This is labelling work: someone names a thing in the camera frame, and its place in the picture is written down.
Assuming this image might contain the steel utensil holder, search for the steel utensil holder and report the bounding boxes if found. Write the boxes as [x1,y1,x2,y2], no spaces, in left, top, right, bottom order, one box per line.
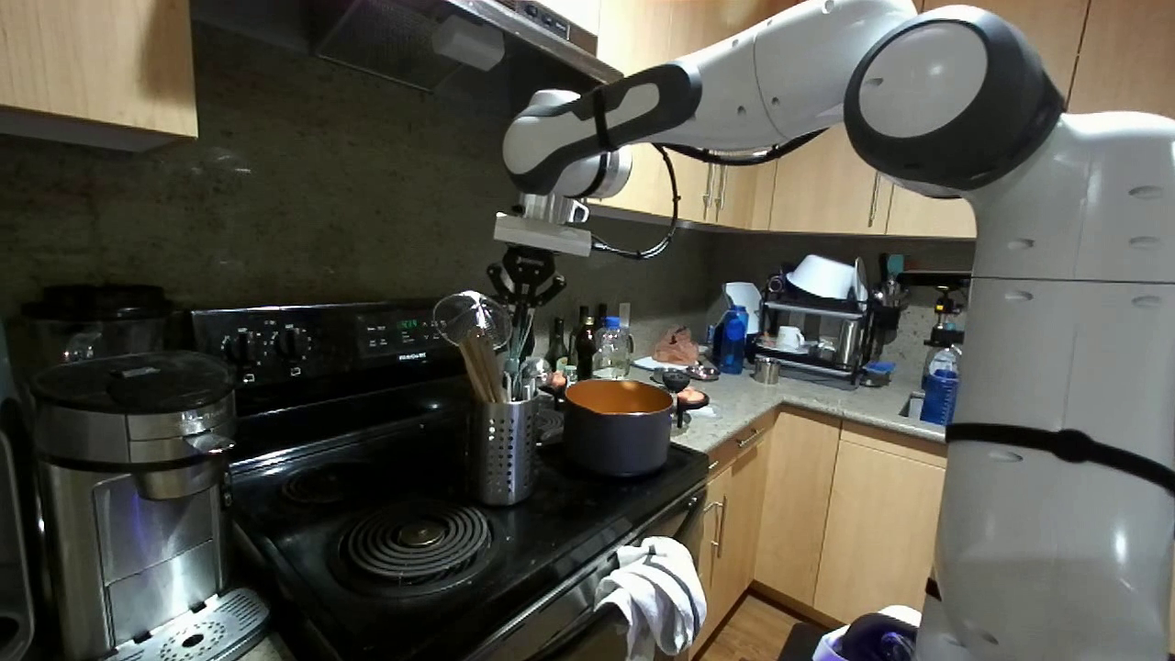
[465,394,538,510]

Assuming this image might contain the blue bottle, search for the blue bottle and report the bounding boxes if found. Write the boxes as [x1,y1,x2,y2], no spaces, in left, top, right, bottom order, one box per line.
[711,306,752,378]
[919,344,962,430]

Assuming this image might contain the white hanging towel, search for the white hanging towel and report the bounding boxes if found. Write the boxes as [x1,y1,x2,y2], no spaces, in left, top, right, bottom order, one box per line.
[593,531,711,661]

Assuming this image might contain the teal silicone whisk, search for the teal silicone whisk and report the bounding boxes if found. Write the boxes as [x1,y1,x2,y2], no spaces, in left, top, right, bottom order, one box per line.
[508,290,552,405]

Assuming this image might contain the dark range hood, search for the dark range hood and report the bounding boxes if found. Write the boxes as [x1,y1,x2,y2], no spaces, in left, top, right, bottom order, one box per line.
[193,0,623,104]

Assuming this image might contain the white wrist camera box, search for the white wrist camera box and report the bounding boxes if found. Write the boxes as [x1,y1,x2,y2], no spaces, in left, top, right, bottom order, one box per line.
[493,208,599,262]

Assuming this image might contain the wooden upper cabinet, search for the wooden upper cabinet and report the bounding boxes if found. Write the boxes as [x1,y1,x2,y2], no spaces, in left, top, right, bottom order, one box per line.
[0,0,203,155]

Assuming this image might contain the pink kitchen item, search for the pink kitchen item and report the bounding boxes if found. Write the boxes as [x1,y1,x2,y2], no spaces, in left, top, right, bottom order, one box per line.
[646,325,717,378]

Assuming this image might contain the white pitcher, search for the white pitcher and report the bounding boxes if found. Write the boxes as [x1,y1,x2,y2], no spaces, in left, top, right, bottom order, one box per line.
[718,277,767,341]

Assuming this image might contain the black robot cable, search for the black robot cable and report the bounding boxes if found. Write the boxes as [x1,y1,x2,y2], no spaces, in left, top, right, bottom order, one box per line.
[591,142,683,265]

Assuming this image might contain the row of wooden upper cabinets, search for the row of wooden upper cabinets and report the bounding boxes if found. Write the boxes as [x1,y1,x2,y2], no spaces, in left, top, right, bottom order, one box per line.
[593,0,1175,247]

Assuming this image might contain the clear plastic bottle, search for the clear plastic bottle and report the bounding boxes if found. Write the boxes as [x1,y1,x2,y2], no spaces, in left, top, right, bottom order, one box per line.
[593,312,640,384]

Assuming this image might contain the steel coffee machine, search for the steel coffee machine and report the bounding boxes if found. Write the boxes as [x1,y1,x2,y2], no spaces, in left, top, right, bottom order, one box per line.
[20,281,274,661]

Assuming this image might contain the wooden spoon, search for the wooden spoon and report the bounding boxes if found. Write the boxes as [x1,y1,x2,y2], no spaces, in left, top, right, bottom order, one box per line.
[482,344,510,408]

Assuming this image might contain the dark glass bottle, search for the dark glass bottle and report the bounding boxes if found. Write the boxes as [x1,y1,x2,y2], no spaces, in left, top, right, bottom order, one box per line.
[574,306,602,382]

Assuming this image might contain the black tripod mount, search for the black tripod mount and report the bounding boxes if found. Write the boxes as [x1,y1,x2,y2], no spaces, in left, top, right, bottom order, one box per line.
[897,265,975,356]

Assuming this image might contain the grey pot orange inside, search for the grey pot orange inside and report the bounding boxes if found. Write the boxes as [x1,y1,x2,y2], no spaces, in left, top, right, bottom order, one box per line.
[543,371,711,481]

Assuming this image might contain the black toaster oven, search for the black toaster oven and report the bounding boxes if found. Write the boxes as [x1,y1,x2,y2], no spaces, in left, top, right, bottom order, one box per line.
[756,286,872,384]

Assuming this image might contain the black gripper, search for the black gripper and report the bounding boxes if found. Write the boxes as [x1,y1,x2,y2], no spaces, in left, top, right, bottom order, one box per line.
[483,247,574,324]

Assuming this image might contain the black electric stove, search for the black electric stove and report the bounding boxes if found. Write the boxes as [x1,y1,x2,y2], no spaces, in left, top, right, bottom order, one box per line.
[186,293,711,661]

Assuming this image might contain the round steel ladle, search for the round steel ladle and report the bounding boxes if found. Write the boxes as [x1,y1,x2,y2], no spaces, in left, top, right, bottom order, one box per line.
[428,286,514,361]

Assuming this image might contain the wooden spatula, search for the wooden spatula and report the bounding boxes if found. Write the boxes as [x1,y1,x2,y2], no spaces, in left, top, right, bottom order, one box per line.
[453,335,498,408]

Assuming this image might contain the white bowl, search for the white bowl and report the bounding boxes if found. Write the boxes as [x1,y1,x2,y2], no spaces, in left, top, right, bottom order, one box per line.
[781,249,871,306]

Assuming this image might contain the wooden lower cabinets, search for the wooden lower cabinets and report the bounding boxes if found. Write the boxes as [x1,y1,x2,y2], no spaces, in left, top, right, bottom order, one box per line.
[692,408,952,631]

